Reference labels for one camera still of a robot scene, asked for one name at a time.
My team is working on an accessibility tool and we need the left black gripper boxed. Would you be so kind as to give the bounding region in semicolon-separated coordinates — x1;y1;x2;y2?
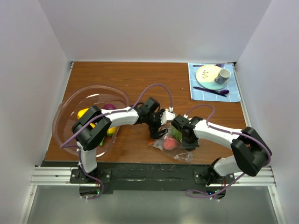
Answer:
145;110;168;140

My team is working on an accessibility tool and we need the clear zip top bag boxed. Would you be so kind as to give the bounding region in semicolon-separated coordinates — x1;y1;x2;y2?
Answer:
148;123;193;162

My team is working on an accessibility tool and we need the pink fake peach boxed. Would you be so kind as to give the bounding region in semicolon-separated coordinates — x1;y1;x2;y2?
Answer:
163;138;177;150

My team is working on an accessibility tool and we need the orange fake fruit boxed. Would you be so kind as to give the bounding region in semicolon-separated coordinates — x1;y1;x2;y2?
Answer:
107;127;117;136

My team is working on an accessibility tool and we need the purple fake onion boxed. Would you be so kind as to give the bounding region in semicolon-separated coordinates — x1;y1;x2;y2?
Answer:
103;104;116;110

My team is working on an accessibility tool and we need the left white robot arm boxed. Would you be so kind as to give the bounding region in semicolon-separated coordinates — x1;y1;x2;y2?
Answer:
71;97;173;183

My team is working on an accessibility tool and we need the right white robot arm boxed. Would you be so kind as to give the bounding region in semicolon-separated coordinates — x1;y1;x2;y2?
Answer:
171;115;272;185

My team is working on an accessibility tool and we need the purple spoon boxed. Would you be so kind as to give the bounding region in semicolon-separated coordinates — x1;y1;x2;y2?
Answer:
211;90;229;95

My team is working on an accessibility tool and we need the blue checkered cloth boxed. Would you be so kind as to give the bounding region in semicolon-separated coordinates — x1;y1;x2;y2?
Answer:
187;63;241;103

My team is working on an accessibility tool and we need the cream floral plate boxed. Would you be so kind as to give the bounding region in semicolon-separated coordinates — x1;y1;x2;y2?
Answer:
196;65;227;90

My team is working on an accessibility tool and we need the grey white mug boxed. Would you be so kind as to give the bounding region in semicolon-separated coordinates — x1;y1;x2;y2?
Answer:
214;69;231;84

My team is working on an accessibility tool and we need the clear plastic bowl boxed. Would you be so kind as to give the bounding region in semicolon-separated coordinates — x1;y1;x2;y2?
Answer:
51;85;129;158

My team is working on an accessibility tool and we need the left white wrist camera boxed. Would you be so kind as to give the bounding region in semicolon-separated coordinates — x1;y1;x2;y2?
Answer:
161;111;176;125

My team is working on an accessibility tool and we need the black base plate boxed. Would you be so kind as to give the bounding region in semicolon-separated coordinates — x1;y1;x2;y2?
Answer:
70;161;236;195

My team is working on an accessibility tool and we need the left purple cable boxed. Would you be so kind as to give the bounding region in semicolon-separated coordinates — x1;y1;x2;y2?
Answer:
60;83;174;200

